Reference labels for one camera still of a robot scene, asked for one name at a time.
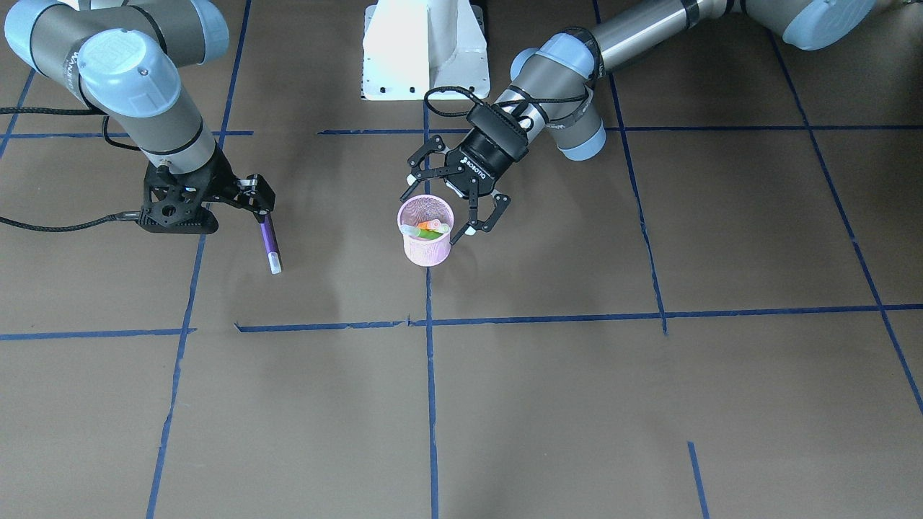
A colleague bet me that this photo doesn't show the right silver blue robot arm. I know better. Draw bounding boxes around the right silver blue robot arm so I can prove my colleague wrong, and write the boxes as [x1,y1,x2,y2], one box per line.
[4,1,275,227]

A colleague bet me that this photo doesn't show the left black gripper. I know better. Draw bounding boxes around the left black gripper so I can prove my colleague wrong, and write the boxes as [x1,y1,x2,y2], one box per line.
[400,105,533,247]

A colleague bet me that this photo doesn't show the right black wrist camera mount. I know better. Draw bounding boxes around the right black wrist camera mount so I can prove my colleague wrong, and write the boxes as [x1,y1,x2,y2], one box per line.
[136,164,220,234]

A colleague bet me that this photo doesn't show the purple highlighter pen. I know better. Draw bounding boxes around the purple highlighter pen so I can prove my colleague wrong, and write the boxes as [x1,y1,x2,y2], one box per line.
[260,213,283,275]

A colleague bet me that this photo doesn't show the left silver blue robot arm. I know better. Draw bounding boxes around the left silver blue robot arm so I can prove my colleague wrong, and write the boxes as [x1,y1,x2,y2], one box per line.
[401,1,876,234]

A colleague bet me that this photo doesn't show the pink mesh pen holder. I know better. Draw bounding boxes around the pink mesh pen holder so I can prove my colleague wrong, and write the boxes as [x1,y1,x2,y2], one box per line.
[397,195,454,267]

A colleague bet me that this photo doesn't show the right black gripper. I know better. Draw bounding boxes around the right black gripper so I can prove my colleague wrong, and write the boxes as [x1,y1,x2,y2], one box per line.
[191,148,276,216]

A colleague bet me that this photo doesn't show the black braided cable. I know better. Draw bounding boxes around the black braided cable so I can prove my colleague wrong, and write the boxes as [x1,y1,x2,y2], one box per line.
[424,27,599,123]
[0,107,145,233]

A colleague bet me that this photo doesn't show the green highlighter pen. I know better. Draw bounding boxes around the green highlighter pen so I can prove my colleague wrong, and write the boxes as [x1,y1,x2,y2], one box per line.
[399,226,443,240]

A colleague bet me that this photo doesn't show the orange highlighter pen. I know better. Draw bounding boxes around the orange highlighter pen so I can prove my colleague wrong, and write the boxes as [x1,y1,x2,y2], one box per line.
[418,219,442,232]

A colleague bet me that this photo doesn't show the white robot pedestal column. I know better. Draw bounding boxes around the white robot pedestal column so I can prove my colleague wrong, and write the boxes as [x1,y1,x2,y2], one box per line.
[361,1,491,102]

